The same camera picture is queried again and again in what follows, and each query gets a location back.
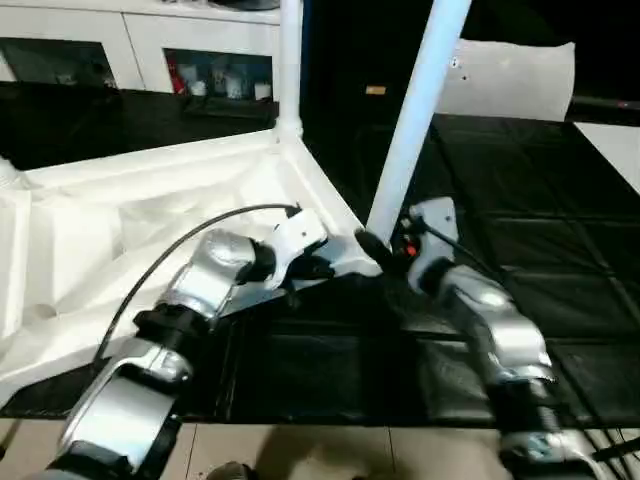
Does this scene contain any white plastic table leg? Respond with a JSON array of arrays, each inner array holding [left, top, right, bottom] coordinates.
[[366, 0, 475, 242], [0, 158, 22, 190], [275, 0, 307, 142]]

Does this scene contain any white plastic table top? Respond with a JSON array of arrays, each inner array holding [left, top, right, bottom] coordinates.
[[0, 126, 385, 407]]

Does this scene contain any black padded mat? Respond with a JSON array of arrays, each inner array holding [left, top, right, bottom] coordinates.
[[0, 79, 640, 431]]

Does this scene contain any white curved plastic panel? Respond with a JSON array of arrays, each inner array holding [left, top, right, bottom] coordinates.
[[436, 37, 577, 122]]

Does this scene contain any dark left robot foot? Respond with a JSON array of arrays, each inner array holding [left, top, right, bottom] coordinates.
[[208, 461, 255, 480]]

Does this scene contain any white flat board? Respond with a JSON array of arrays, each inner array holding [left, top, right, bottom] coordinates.
[[571, 120, 640, 195]]

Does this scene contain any white glass-door cabinet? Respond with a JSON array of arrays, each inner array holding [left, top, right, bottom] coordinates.
[[0, 3, 282, 100]]

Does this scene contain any black metal rod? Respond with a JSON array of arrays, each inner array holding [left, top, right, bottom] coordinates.
[[589, 433, 640, 462]]

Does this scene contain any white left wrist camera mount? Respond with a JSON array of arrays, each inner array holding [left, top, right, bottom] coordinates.
[[268, 207, 332, 295]]

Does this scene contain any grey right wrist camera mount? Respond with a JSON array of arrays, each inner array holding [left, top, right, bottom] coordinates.
[[406, 196, 460, 292]]

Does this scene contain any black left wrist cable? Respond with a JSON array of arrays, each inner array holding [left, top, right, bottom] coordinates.
[[93, 201, 302, 362]]

